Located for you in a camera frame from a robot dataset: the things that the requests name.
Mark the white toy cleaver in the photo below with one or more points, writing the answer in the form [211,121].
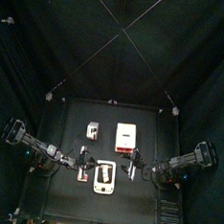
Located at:
[105,174]

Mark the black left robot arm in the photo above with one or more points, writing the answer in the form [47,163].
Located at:
[34,142]

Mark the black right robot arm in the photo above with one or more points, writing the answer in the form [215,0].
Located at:
[183,160]

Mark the red striped toy block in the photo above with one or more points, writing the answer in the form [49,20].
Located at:
[82,178]

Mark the cream box with red stripe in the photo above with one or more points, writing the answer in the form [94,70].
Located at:
[126,136]

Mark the white toy tray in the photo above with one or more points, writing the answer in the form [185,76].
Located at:
[103,188]

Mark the white toy knife block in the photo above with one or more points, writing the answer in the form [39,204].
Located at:
[92,130]

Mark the printed label sticker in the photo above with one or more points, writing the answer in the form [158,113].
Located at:
[169,213]

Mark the silver frame clamp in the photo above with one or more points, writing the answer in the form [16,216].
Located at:
[9,20]
[48,96]
[175,111]
[112,101]

